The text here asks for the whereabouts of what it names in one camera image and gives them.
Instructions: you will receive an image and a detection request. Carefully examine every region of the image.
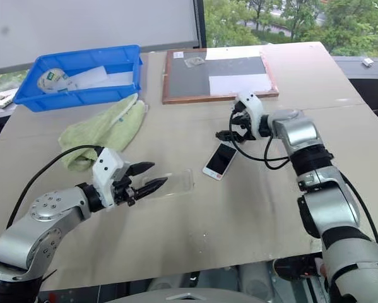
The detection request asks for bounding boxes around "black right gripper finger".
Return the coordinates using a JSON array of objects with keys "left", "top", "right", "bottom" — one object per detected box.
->
[
  {"left": 215, "top": 130, "right": 237, "bottom": 143},
  {"left": 230, "top": 112, "right": 249, "bottom": 128}
]

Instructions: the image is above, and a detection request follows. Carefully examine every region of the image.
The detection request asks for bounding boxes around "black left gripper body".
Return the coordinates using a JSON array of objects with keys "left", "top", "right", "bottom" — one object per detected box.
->
[{"left": 112, "top": 163, "right": 136, "bottom": 208}]

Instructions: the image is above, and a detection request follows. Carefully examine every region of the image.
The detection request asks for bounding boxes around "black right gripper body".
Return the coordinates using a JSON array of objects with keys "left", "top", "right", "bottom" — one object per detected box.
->
[{"left": 234, "top": 107, "right": 258, "bottom": 142}]

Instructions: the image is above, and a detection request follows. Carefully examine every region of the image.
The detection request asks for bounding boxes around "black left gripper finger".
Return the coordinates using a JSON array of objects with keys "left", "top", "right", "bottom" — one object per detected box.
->
[
  {"left": 127, "top": 161, "right": 156, "bottom": 177},
  {"left": 133, "top": 177, "right": 169, "bottom": 200}
]

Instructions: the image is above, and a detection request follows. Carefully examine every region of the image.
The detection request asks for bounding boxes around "clear plastic phone case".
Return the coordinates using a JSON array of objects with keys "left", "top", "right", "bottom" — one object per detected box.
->
[{"left": 140, "top": 168, "right": 196, "bottom": 199}]

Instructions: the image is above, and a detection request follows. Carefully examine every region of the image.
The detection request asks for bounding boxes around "white smartphone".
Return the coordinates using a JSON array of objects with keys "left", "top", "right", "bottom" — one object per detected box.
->
[{"left": 202, "top": 141, "right": 238, "bottom": 182}]

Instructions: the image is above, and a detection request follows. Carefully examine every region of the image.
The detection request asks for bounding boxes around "white paper sheet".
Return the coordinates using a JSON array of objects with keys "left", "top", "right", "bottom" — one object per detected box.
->
[{"left": 208, "top": 73, "right": 273, "bottom": 96}]

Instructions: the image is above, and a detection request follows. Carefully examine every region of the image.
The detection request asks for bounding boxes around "light green towel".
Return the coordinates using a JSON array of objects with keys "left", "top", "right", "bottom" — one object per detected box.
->
[{"left": 58, "top": 94, "right": 150, "bottom": 173}]

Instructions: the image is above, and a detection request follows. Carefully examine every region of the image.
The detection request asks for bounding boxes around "wooden framed dark board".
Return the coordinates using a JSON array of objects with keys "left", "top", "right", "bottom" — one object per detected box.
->
[{"left": 162, "top": 47, "right": 280, "bottom": 105}]

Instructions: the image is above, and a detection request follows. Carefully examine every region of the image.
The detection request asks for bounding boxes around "small clear plastic bag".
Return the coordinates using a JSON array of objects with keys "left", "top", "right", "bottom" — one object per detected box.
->
[{"left": 184, "top": 57, "right": 206, "bottom": 68}]

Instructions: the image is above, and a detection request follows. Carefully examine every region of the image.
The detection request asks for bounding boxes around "blue plastic bin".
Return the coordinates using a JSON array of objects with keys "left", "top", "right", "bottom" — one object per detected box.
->
[{"left": 13, "top": 44, "right": 144, "bottom": 113}]

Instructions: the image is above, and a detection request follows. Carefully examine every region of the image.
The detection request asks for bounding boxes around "white foam sheet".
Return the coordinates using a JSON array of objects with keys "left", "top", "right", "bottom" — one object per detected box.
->
[{"left": 65, "top": 64, "right": 136, "bottom": 93}]

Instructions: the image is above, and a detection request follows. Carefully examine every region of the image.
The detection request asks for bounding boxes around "clear tape roll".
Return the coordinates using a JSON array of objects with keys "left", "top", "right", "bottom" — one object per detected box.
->
[{"left": 36, "top": 67, "right": 70, "bottom": 95}]

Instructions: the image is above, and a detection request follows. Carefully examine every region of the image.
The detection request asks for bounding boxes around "grey rounded cylinder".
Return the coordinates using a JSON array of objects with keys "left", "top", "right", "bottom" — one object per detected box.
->
[{"left": 238, "top": 261, "right": 273, "bottom": 303}]

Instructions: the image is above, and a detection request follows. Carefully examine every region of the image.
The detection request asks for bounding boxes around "dark rounded shape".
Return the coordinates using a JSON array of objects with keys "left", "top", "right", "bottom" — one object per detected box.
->
[{"left": 273, "top": 254, "right": 324, "bottom": 282}]

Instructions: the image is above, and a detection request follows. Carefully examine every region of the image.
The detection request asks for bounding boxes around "white projection screen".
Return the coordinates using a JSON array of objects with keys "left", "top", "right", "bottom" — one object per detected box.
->
[{"left": 0, "top": 0, "right": 199, "bottom": 77}]

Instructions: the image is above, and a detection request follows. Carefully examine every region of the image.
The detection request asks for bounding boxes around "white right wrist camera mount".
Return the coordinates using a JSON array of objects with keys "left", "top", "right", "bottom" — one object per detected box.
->
[{"left": 235, "top": 92, "right": 264, "bottom": 140}]

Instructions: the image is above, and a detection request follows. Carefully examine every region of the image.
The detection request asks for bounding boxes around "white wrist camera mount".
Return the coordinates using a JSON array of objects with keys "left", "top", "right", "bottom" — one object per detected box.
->
[
  {"left": 91, "top": 147, "right": 127, "bottom": 210},
  {"left": 235, "top": 92, "right": 264, "bottom": 140}
]

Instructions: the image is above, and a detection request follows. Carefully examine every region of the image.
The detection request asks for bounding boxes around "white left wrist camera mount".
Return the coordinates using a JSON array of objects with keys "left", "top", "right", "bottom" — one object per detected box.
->
[{"left": 91, "top": 147, "right": 127, "bottom": 210}]

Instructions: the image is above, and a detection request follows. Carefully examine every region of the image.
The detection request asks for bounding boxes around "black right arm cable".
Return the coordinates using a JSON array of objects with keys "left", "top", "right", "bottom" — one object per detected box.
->
[{"left": 228, "top": 105, "right": 378, "bottom": 246}]

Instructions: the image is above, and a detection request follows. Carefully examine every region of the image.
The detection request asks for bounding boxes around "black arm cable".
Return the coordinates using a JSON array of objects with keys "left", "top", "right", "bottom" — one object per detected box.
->
[
  {"left": 4, "top": 145, "right": 102, "bottom": 230},
  {"left": 228, "top": 105, "right": 378, "bottom": 246}
]

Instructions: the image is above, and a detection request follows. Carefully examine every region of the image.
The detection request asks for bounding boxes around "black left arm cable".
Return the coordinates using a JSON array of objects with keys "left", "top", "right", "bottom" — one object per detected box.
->
[{"left": 4, "top": 145, "right": 102, "bottom": 230}]

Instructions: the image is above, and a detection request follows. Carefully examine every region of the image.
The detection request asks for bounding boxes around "black window post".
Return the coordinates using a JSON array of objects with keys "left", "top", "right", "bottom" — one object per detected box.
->
[{"left": 192, "top": 0, "right": 208, "bottom": 50}]

